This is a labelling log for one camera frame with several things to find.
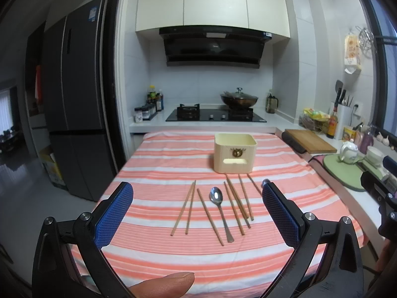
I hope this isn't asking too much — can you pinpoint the black range hood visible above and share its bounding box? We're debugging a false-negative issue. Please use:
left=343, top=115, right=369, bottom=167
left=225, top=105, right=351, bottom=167
left=159, top=27, right=273, bottom=68

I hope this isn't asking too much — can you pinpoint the yellow cardboard box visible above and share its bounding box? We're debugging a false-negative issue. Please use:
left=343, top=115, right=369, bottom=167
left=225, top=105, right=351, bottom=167
left=38, top=147, right=68, bottom=190

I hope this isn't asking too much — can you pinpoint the white wall cabinet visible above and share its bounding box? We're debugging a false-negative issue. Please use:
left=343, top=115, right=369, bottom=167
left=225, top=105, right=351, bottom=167
left=135, top=0, right=291, bottom=39

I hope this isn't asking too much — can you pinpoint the white utensil holder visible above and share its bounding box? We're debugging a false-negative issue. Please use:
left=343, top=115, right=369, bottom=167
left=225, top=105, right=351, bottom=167
left=329, top=101, right=353, bottom=132

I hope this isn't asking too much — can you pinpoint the black gas cooktop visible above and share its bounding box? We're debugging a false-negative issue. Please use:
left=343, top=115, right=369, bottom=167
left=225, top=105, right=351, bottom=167
left=165, top=103, right=267, bottom=122

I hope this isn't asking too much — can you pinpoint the purple bottle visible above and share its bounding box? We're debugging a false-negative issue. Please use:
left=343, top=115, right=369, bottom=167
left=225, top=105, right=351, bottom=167
left=361, top=125, right=375, bottom=153

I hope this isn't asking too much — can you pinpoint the person's left hand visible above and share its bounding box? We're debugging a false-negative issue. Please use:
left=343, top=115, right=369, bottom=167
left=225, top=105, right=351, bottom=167
left=126, top=271, right=195, bottom=298

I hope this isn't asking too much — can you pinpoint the dark window frame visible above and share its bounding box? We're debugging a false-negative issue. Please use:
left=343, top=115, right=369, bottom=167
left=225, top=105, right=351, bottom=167
left=361, top=0, right=397, bottom=137

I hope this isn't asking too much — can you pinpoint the wooden cutting board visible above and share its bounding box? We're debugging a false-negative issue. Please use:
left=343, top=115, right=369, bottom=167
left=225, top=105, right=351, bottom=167
left=284, top=128, right=337, bottom=154

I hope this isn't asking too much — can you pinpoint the hanging orange printed bag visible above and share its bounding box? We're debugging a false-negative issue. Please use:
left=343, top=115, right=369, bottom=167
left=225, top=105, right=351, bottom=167
left=343, top=34, right=363, bottom=75

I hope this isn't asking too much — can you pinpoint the yellow seasoning packet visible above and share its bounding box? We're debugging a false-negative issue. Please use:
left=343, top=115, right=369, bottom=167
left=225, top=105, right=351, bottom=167
left=342, top=126, right=358, bottom=141

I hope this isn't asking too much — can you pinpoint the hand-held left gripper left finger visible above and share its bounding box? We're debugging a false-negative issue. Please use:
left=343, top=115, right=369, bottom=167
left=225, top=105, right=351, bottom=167
left=32, top=182, right=134, bottom=298

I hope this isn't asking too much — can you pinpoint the wooden chopstick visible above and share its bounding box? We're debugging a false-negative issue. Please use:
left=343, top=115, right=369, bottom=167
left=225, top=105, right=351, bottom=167
left=223, top=181, right=245, bottom=236
left=247, top=173, right=264, bottom=195
left=170, top=182, right=195, bottom=236
left=197, top=188, right=225, bottom=247
left=238, top=174, right=254, bottom=222
left=185, top=179, right=197, bottom=235
left=225, top=174, right=251, bottom=228

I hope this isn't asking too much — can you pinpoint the white cup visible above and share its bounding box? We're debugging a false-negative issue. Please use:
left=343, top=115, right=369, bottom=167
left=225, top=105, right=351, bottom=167
left=366, top=146, right=385, bottom=166

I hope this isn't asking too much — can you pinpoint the glass oil jug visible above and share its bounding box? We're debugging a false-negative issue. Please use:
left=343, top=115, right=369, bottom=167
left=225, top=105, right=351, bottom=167
left=265, top=90, right=279, bottom=114

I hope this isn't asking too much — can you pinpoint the beige utensil box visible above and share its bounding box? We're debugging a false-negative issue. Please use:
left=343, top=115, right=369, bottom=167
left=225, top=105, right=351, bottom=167
left=213, top=132, right=259, bottom=174

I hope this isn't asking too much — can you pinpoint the dark grey refrigerator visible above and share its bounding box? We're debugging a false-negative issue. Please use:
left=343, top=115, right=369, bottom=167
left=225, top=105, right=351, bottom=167
left=43, top=0, right=108, bottom=202

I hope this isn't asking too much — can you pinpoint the brown red label bottle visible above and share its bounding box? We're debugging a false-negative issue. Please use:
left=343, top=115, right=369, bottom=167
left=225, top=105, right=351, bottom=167
left=327, top=102, right=339, bottom=139

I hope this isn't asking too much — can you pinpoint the green mat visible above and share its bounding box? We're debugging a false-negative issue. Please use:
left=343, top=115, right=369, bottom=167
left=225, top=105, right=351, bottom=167
left=323, top=154, right=377, bottom=192

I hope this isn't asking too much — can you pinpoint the white teapot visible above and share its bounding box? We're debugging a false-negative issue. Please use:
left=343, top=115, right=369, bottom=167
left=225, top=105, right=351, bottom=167
left=339, top=141, right=364, bottom=164

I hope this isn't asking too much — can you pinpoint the metal spoon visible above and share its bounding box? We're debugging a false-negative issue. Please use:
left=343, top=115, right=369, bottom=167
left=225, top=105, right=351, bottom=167
left=209, top=187, right=234, bottom=243

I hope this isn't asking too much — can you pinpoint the glass pot lid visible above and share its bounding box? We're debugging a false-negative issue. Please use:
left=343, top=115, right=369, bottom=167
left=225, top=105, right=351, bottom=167
left=225, top=87, right=253, bottom=99

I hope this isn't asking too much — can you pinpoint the yellow snack bag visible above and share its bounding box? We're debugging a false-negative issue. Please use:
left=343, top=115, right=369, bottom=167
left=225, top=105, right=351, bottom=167
left=299, top=108, right=331, bottom=131

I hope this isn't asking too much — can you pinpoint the hanging metal rack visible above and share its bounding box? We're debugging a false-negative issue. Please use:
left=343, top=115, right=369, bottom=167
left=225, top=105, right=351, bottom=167
left=356, top=26, right=376, bottom=58

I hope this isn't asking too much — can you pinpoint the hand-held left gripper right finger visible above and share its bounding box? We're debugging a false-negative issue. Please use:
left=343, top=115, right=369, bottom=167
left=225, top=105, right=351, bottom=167
left=261, top=178, right=365, bottom=298

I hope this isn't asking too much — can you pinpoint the pink striped tablecloth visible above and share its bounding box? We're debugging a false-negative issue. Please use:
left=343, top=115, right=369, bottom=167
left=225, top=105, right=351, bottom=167
left=70, top=130, right=363, bottom=298

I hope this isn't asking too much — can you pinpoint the dark wok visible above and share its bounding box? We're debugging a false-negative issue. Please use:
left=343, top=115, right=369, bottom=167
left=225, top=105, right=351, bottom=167
left=220, top=92, right=259, bottom=110

